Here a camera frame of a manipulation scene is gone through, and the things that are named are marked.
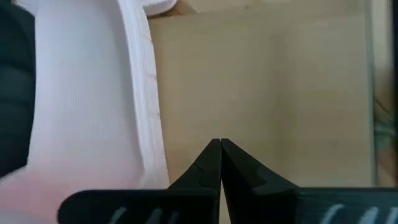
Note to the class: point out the black rubber slide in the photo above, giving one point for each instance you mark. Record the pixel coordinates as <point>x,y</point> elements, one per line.
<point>15,93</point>

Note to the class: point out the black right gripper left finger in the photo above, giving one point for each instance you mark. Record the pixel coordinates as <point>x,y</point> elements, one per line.
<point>155,207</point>

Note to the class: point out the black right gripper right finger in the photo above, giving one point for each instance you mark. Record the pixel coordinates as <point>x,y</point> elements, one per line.
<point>280,205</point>

